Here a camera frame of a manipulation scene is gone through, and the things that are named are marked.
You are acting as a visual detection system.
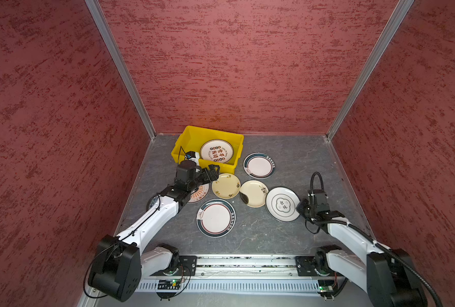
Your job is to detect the white plate red characters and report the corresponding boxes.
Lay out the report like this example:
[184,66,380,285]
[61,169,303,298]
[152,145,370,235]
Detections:
[200,139,234,163]

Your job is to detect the white plate green quatrefoil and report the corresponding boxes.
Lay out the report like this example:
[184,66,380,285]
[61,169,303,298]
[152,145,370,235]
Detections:
[266,187,300,222]

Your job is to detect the cream plate black brushstroke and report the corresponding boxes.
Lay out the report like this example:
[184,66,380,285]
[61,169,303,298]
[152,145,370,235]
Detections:
[239,180,269,208]

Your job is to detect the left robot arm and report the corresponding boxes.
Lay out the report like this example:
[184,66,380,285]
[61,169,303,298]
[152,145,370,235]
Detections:
[83,160,221,302]

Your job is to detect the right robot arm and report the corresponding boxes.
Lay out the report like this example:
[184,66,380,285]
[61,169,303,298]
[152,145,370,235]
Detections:
[296,189,428,306]

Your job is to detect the yellow plastic bin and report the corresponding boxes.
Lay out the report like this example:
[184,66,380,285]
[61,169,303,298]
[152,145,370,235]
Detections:
[171,126,244,174]

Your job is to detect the white plate orange sunburst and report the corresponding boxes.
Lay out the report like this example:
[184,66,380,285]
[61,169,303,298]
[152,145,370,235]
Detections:
[189,184,210,203]

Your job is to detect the cream plate small motifs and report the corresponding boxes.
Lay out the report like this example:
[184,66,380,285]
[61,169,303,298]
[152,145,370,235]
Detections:
[212,173,241,200]

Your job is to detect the white plate green rim near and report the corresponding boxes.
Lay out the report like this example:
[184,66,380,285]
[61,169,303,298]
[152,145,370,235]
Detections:
[196,199,236,238]

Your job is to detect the white plate green rim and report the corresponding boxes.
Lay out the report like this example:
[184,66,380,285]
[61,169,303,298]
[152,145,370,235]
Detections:
[196,199,236,238]
[243,152,276,179]

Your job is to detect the white plate green rim far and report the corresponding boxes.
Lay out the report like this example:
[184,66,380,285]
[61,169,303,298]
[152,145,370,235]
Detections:
[243,152,276,179]

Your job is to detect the teal patterned small plate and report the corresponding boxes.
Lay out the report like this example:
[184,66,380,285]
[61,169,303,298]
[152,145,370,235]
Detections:
[147,195,160,211]

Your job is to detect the right controller board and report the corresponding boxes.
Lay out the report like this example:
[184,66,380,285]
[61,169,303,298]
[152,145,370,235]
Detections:
[317,280,337,299]

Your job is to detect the controller board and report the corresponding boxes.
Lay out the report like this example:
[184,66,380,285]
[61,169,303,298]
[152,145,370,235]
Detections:
[317,280,337,299]
[157,280,181,291]

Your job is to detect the left controller board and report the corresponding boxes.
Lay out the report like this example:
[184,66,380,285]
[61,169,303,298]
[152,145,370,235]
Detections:
[157,280,181,291]

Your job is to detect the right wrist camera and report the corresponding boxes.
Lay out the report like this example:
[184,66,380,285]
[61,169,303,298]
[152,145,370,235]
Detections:
[308,189,327,205]

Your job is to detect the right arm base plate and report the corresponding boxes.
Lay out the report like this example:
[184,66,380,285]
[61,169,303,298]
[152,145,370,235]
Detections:
[295,255,331,277]

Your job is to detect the black corrugated cable conduit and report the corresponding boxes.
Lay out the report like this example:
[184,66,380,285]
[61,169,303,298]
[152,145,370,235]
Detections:
[309,171,443,307]

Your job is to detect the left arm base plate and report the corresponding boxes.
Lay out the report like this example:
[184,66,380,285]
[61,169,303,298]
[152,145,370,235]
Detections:
[163,255,198,276]

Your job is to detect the aluminium front rail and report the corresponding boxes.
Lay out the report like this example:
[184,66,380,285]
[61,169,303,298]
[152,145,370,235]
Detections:
[91,253,403,279]

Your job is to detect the left aluminium corner post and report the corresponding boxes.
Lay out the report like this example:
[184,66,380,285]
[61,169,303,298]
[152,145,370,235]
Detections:
[85,0,157,140]

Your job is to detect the aluminium corner post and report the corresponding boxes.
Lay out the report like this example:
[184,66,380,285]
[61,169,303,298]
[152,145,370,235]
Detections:
[326,0,414,142]
[85,0,157,140]

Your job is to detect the right aluminium corner post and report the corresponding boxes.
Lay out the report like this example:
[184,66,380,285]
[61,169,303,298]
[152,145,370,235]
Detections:
[326,0,414,142]

